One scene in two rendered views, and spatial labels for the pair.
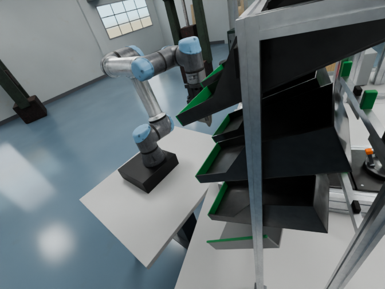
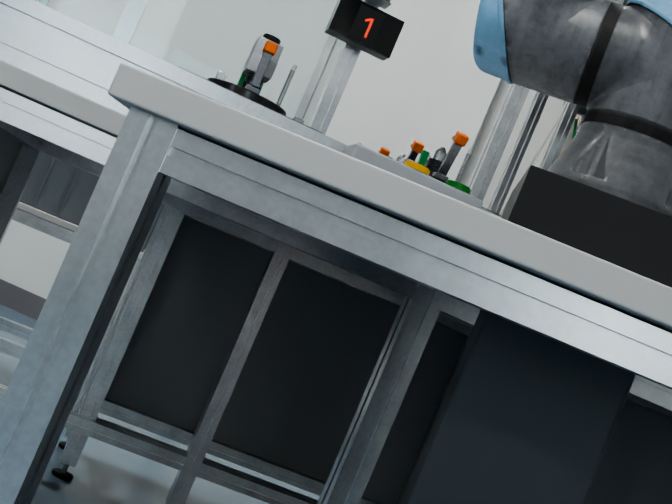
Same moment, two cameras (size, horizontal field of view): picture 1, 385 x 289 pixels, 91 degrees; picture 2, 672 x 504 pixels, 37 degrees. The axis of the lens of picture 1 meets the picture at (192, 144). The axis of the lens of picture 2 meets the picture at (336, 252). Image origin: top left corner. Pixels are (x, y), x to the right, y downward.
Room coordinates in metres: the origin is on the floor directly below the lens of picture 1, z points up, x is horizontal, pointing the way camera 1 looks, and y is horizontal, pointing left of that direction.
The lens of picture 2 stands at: (1.89, 0.92, 0.75)
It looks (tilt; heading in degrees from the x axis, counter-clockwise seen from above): 2 degrees up; 228
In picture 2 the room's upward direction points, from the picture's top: 23 degrees clockwise
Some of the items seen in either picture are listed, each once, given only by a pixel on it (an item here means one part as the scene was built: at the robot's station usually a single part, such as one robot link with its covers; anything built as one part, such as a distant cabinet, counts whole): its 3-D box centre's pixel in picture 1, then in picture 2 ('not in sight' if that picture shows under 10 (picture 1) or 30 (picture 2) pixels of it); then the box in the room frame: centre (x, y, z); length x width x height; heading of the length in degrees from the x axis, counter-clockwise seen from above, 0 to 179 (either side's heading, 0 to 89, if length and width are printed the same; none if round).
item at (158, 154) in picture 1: (151, 153); (621, 172); (0.98, 0.27, 0.99); 0.15 x 0.15 x 0.10
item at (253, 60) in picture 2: not in sight; (263, 57); (0.97, -0.48, 1.06); 0.08 x 0.04 x 0.07; 61
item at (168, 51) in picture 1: (171, 57); not in sight; (0.81, -0.01, 1.53); 0.11 x 0.11 x 0.08; 36
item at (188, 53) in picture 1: (191, 55); not in sight; (0.74, -0.09, 1.53); 0.09 x 0.08 x 0.11; 36
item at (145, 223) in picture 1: (164, 172); (563, 300); (0.94, 0.23, 0.84); 0.90 x 0.70 x 0.03; 132
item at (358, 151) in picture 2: not in sight; (407, 190); (0.86, -0.16, 0.93); 0.21 x 0.07 x 0.06; 151
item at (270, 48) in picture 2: not in sight; (262, 65); (0.99, -0.43, 1.04); 0.04 x 0.02 x 0.08; 61
